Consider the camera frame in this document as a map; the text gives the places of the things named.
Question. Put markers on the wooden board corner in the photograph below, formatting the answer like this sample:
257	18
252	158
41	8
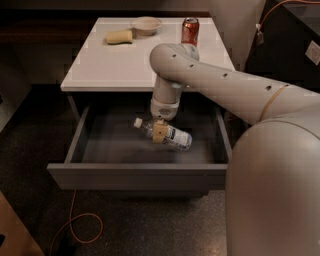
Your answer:
16	240

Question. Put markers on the clear blue plastic water bottle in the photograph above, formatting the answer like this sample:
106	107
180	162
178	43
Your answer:
175	138

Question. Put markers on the grey top drawer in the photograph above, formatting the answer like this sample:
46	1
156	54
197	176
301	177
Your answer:
107	153

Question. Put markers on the beige bowl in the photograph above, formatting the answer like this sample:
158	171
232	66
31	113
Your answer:
146	26

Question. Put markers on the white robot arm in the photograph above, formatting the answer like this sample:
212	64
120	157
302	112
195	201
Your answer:
273	177

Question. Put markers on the red soda can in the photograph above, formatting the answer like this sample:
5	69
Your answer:
190	30

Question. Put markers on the yellow sponge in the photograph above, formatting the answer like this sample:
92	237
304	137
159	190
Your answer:
119	37

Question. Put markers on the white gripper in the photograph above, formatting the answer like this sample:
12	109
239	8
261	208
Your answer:
164	110

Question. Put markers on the white top drawer cabinet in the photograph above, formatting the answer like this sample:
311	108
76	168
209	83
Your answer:
109	69

